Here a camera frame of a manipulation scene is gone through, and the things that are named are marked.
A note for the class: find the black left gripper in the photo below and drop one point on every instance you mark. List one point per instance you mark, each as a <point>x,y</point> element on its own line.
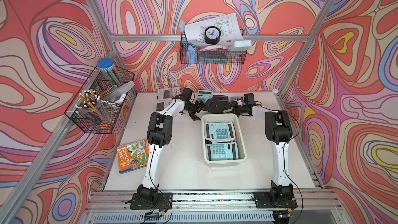
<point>198,108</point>

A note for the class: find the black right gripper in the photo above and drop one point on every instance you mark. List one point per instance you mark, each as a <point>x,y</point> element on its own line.
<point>233,104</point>

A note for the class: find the cream plastic storage box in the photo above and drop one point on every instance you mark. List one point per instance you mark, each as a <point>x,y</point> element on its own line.
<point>239,139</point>

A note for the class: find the light blue calculator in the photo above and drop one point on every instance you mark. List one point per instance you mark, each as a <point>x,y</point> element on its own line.
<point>219,132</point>

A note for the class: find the light blue calculator face down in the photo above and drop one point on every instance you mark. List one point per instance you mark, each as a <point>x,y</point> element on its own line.
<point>222,151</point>

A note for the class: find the teal calculator with display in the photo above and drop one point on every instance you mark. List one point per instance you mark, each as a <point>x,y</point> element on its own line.
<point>236,98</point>

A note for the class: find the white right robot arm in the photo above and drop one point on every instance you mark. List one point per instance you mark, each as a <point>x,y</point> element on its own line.
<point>279,132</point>

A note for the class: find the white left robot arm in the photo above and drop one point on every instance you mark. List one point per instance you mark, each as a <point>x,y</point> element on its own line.
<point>159,135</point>

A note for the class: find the teal calculator at back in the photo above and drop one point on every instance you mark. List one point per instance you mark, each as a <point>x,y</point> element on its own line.
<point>204,96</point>

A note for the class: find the white box in side basket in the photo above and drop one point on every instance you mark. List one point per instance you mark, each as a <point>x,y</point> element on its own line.
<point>117,94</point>

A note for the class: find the design weekly magazine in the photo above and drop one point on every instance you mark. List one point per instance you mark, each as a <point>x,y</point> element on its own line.
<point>165,97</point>

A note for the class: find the white device in basket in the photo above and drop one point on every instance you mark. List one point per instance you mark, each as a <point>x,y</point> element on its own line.
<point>241,45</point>

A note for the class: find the black round clock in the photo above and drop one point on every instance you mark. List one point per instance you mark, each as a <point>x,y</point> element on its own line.
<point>212,35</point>

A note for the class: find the colourful treehouse book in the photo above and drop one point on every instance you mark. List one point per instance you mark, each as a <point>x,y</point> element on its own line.
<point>133,156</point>

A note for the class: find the white paper drawing sheet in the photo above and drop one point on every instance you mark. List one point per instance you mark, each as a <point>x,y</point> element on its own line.
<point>228,25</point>

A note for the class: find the blue lid pencil jar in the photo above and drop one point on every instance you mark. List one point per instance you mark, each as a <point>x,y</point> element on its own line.
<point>108,69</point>

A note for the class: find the clear cup of pens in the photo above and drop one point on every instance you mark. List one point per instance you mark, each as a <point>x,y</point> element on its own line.
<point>90,105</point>

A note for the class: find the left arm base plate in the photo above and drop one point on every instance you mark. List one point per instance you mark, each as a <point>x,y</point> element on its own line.
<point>162,202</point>

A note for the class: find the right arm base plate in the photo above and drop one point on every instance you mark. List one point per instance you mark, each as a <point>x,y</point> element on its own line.
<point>265,199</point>

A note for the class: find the black wire side basket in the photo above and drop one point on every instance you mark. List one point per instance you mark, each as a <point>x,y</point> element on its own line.
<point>99,83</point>

